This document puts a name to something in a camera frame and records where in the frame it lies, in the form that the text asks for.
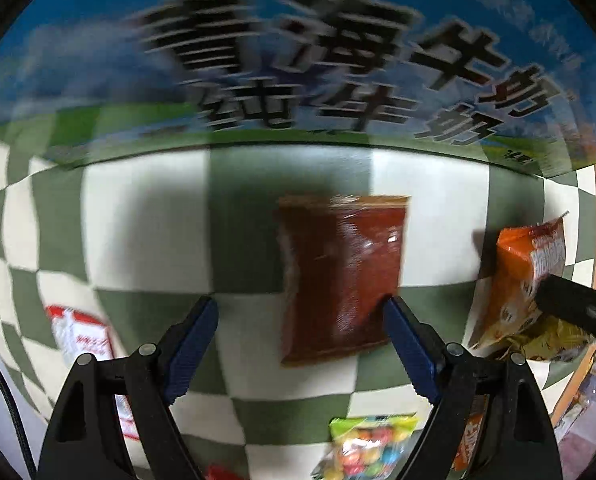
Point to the red-brown snack packet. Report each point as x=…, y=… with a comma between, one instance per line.
x=348, y=270

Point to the orange panda snack packet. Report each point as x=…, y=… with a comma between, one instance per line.
x=518, y=270
x=470, y=440

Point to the white and red snack packet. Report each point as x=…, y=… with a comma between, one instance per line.
x=78, y=335

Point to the cardboard box with blue print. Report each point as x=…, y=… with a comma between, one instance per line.
x=328, y=35

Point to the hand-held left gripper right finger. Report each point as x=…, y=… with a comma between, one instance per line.
x=410, y=345

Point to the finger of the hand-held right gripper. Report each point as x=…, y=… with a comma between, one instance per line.
x=578, y=307

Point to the green checkered table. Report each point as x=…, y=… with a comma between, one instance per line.
x=143, y=220

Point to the colourful candy ball packet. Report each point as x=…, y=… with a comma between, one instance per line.
x=363, y=450

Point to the yellow snack packet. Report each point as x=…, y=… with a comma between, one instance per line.
x=553, y=342

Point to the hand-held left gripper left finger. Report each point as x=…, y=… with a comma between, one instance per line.
x=193, y=345

